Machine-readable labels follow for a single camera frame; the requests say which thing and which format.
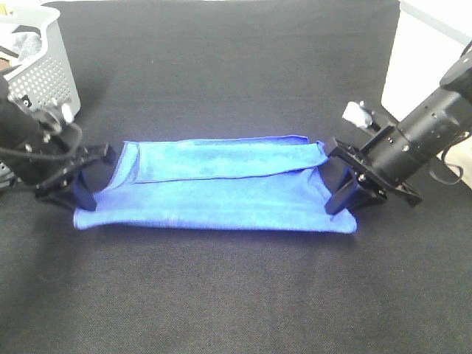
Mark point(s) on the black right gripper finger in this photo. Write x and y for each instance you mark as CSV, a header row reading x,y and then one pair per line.
x,y
348,194
342,151

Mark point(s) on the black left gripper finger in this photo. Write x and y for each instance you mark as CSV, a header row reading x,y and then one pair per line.
x,y
84,197
97,153

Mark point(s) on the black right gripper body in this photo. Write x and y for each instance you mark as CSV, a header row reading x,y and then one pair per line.
x,y
383,165

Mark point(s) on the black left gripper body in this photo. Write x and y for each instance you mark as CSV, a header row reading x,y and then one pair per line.
x,y
49,163

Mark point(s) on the blue microfiber towel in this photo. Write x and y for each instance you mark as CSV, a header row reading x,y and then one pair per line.
x,y
265,183

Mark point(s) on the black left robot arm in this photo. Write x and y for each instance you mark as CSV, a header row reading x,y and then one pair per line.
x,y
16,120

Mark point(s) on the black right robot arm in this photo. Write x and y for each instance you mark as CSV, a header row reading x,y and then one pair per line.
x,y
443,119

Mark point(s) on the grey perforated laundry basket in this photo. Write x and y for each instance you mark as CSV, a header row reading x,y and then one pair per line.
x,y
46,77

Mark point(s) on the grey cloth in basket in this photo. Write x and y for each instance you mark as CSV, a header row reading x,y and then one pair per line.
x,y
24,44

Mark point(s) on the white plastic storage crate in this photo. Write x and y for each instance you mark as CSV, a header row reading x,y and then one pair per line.
x,y
429,39

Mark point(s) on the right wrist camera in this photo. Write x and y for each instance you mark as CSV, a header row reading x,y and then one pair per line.
x,y
358,115

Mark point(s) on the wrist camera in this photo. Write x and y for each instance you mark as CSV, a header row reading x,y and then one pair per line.
x,y
54,118
358,115

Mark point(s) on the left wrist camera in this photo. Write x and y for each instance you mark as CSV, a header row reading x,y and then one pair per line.
x,y
54,118

